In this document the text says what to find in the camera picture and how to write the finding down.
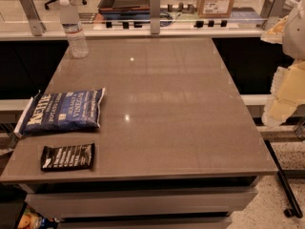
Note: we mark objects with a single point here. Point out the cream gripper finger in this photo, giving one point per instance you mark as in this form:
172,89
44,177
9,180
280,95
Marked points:
287,93
275,34

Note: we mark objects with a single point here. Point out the black rxbar chocolate wrapper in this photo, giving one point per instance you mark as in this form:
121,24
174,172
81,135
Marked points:
67,158

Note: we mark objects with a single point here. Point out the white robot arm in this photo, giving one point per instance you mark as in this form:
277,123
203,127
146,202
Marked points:
294,40

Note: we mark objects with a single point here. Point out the clear plastic water bottle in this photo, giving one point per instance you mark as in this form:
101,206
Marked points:
72,26

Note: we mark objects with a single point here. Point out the brown cardboard box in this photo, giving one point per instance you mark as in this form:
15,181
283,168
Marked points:
214,8

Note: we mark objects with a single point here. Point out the black floor bar with wheel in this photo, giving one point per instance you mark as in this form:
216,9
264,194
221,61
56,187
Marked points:
294,210

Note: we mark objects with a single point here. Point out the grey lower drawer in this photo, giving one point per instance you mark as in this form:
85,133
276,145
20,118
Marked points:
182,223

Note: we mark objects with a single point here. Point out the grey drawer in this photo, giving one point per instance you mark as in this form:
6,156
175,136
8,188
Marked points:
141,202
182,223

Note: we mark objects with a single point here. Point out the grey open tray bin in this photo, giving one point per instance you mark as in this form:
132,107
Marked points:
125,0

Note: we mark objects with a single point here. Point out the blue Kettle chips bag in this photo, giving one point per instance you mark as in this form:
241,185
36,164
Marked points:
61,112

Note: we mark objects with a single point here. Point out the grey upper drawer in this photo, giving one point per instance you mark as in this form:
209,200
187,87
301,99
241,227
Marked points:
141,202

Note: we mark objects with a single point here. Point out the colourful snack packets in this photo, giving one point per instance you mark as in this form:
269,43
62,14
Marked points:
32,220

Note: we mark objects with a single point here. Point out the grey metal post right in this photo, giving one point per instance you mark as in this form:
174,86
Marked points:
271,12

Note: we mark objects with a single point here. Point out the grey metal post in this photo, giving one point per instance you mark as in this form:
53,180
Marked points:
271,12
155,16
37,27

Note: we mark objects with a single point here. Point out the grey metal post middle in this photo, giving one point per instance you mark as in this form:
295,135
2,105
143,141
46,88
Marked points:
155,16

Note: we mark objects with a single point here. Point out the grey metal post left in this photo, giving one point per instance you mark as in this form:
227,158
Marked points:
37,27

